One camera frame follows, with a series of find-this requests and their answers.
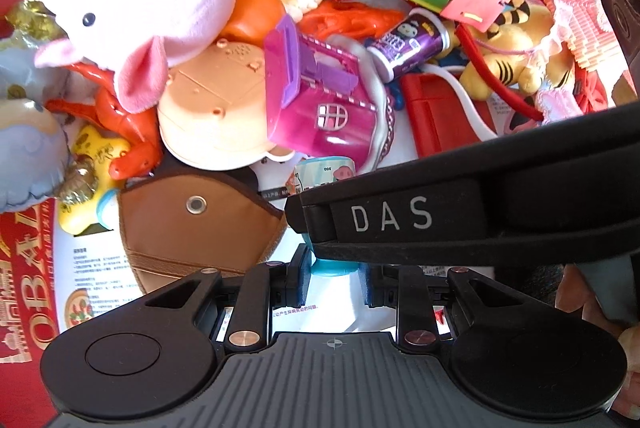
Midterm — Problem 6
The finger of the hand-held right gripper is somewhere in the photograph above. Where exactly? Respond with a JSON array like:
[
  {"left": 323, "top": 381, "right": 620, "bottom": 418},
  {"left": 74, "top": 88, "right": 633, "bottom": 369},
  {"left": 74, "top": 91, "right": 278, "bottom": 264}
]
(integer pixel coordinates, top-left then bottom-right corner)
[{"left": 284, "top": 101, "right": 640, "bottom": 267}]

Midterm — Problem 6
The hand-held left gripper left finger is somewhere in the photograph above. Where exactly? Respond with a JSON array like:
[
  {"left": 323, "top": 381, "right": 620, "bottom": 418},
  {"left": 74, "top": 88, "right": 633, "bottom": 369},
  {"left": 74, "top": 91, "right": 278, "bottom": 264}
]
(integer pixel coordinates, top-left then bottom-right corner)
[{"left": 145, "top": 243, "right": 313, "bottom": 354}]

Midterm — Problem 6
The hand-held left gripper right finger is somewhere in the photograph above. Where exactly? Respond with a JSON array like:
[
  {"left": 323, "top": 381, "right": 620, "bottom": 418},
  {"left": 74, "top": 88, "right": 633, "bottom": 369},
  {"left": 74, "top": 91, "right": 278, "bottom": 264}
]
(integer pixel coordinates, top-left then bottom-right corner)
[{"left": 366, "top": 258, "right": 506, "bottom": 354}]

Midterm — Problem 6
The teal paper cup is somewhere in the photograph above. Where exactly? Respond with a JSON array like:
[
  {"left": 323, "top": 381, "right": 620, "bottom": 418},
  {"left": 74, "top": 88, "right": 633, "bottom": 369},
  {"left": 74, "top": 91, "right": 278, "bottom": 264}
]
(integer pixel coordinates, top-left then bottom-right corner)
[{"left": 294, "top": 157, "right": 357, "bottom": 279}]

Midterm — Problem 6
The brown fabric pouch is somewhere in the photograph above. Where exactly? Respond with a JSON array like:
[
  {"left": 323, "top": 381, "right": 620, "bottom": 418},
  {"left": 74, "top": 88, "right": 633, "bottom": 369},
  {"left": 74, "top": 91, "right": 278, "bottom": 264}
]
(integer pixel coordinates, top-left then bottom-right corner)
[{"left": 117, "top": 158, "right": 288, "bottom": 294}]

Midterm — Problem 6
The magenta toy house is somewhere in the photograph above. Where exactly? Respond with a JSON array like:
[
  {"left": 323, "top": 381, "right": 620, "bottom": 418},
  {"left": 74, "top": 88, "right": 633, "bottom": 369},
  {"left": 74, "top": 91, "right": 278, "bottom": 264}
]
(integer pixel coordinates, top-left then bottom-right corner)
[{"left": 262, "top": 16, "right": 396, "bottom": 174}]

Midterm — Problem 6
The person's right hand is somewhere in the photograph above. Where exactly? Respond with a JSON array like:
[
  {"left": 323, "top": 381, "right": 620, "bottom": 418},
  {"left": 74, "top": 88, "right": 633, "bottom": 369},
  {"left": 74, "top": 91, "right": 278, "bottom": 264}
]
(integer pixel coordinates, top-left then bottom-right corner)
[{"left": 555, "top": 264, "right": 640, "bottom": 414}]

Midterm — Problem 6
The pink honeycomb paper decoration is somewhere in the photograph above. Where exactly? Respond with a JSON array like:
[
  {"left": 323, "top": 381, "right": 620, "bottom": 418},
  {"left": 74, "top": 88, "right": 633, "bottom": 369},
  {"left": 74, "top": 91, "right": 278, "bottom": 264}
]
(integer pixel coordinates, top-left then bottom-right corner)
[{"left": 550, "top": 0, "right": 631, "bottom": 69}]

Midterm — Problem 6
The white flexible hoop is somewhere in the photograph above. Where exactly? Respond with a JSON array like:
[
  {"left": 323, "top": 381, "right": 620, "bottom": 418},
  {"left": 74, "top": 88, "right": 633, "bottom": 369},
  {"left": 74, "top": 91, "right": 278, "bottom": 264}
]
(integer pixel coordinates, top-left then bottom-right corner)
[{"left": 425, "top": 63, "right": 496, "bottom": 140}]

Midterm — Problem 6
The pink lace headband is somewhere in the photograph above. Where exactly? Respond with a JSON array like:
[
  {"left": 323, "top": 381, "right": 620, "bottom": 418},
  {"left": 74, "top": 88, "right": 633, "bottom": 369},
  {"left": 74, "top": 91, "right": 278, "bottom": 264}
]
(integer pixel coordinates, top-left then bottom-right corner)
[{"left": 520, "top": 0, "right": 576, "bottom": 69}]

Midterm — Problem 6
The red plastic box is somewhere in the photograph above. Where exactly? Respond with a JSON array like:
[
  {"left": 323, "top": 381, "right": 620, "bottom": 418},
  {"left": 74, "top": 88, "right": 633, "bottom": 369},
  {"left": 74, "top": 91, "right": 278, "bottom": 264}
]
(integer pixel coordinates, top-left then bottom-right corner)
[{"left": 400, "top": 73, "right": 496, "bottom": 159}]

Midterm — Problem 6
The thin red headband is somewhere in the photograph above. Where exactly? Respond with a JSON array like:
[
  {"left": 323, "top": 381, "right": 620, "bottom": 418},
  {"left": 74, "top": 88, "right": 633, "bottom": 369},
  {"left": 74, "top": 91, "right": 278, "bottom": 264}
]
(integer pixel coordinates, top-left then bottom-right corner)
[{"left": 455, "top": 23, "right": 546, "bottom": 119}]

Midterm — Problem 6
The pink butterfly lace patch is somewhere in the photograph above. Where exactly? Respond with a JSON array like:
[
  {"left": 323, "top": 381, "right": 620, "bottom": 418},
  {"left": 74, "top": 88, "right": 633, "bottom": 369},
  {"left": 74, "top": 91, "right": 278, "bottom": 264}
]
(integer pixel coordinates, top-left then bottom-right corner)
[{"left": 537, "top": 88, "right": 586, "bottom": 125}]

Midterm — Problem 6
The red cloth bow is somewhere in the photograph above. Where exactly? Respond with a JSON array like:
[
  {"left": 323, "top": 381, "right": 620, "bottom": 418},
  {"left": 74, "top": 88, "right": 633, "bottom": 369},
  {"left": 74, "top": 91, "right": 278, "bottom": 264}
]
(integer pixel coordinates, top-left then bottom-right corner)
[{"left": 575, "top": 63, "right": 611, "bottom": 114}]

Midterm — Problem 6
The yellow tiger plush toy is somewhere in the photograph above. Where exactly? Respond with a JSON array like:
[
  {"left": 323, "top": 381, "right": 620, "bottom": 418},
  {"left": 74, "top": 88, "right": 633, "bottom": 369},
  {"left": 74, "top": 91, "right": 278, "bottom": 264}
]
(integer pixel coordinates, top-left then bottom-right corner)
[{"left": 457, "top": 0, "right": 576, "bottom": 102}]

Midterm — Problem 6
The blue plastic gear toy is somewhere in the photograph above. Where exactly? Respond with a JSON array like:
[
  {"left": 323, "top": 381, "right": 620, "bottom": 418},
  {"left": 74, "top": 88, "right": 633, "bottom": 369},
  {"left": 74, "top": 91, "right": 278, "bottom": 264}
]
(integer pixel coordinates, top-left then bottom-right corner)
[{"left": 387, "top": 81, "right": 406, "bottom": 111}]

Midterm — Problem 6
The purple drink can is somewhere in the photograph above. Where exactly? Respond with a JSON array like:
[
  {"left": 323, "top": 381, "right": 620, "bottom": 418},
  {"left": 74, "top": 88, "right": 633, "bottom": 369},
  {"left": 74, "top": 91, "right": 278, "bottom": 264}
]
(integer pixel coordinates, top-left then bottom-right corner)
[{"left": 362, "top": 8, "right": 453, "bottom": 82}]

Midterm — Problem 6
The beige plastic toy bowl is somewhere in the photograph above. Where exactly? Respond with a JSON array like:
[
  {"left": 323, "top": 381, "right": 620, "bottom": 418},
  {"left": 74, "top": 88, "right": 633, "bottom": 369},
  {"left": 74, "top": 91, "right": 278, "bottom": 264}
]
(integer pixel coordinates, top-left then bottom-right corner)
[{"left": 157, "top": 38, "right": 306, "bottom": 171}]

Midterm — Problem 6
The pizza print paper sheet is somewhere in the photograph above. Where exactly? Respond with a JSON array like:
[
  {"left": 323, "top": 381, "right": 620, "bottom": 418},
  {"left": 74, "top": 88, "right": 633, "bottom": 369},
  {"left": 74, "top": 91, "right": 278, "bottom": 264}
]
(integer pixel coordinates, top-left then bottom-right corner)
[{"left": 52, "top": 153, "right": 451, "bottom": 339}]

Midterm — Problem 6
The orange plastic claw toy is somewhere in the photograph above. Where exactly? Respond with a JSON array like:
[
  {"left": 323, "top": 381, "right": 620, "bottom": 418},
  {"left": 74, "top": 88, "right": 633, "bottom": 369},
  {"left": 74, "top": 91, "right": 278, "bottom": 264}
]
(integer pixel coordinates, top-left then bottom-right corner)
[{"left": 300, "top": 1, "right": 406, "bottom": 42}]

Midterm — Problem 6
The orange plastic lobster toy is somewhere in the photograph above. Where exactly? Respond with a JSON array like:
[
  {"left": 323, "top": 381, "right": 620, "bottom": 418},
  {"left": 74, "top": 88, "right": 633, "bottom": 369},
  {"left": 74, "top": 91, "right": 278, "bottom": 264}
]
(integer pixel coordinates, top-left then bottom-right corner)
[{"left": 45, "top": 61, "right": 161, "bottom": 181}]

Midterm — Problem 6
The yellow star toy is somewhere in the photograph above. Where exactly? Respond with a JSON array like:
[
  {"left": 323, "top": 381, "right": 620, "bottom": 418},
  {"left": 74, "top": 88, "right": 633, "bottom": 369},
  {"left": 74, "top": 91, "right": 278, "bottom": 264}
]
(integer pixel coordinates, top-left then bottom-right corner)
[{"left": 57, "top": 123, "right": 131, "bottom": 236}]

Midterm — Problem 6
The gold tinsel tuft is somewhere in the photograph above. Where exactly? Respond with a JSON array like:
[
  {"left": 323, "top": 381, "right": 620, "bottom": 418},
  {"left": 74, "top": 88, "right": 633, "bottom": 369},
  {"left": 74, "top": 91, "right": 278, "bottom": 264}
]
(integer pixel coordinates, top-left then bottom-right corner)
[{"left": 55, "top": 158, "right": 98, "bottom": 206}]

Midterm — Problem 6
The yellow orange cartoon doll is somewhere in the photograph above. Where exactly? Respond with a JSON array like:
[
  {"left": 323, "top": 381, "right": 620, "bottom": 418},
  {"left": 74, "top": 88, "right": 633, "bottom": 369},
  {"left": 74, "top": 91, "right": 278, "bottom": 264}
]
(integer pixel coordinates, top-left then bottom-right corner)
[{"left": 220, "top": 0, "right": 326, "bottom": 49}]

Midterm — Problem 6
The red cardboard box gold lettering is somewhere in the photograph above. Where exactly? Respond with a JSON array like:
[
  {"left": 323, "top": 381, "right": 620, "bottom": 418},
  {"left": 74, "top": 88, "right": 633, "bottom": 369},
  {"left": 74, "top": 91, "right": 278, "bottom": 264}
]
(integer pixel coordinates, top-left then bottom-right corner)
[{"left": 0, "top": 0, "right": 68, "bottom": 366}]

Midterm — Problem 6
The pastel foil balloon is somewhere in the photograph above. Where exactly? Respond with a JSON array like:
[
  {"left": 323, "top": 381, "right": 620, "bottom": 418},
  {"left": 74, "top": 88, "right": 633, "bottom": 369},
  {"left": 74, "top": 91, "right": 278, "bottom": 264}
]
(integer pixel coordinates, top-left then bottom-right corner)
[{"left": 0, "top": 43, "right": 71, "bottom": 214}]

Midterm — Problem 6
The pink pig plush toy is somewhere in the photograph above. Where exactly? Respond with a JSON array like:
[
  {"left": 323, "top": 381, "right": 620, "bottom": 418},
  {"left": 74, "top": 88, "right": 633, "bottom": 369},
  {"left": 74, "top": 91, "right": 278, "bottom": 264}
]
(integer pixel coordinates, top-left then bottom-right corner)
[{"left": 32, "top": 0, "right": 291, "bottom": 114}]

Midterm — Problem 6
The gold foil piece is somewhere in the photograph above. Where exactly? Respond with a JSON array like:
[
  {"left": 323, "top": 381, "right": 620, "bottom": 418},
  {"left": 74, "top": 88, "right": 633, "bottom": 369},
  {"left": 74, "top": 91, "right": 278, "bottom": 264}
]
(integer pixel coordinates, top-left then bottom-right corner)
[{"left": 5, "top": 0, "right": 53, "bottom": 36}]

